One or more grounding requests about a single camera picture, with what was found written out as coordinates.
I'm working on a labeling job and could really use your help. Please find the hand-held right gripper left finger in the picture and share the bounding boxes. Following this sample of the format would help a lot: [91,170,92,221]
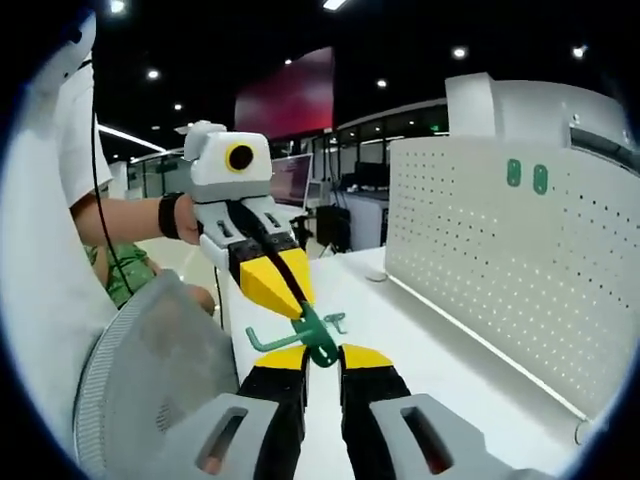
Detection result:
[169,344,310,480]

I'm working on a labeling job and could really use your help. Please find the white perforated mounting plate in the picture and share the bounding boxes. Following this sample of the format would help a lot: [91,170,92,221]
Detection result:
[384,134,640,446]

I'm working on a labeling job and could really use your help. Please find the black wrist strap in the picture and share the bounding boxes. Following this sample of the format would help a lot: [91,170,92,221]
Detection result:
[158,192,184,240]

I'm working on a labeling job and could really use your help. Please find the round ceiling spotlights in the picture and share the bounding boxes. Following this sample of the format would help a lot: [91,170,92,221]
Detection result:
[109,0,589,111]

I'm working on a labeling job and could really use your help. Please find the grey metal shelving rack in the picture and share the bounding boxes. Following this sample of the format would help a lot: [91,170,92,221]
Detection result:
[569,113,640,174]

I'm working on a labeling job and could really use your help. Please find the black computer tower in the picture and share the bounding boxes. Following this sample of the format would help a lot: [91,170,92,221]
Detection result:
[316,203,352,255]

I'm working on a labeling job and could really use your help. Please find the computer monitor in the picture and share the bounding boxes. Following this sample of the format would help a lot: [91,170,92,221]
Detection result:
[269,152,315,209]

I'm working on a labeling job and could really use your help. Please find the large red screen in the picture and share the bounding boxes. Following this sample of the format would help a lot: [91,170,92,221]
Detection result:
[233,46,335,140]

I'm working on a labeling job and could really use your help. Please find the grey equipment cabinet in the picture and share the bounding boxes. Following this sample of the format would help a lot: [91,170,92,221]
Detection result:
[344,191,390,252]

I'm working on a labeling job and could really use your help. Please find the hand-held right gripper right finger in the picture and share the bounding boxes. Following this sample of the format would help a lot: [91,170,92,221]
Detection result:
[337,343,516,480]

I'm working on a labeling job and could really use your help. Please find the white chest device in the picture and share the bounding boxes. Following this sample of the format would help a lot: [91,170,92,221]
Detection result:
[42,9,97,96]

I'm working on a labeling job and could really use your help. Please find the black chest device cable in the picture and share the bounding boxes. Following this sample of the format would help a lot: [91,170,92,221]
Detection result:
[88,54,139,296]

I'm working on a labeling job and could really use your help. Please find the person's left hand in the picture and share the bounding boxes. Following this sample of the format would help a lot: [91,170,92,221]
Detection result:
[177,193,205,246]

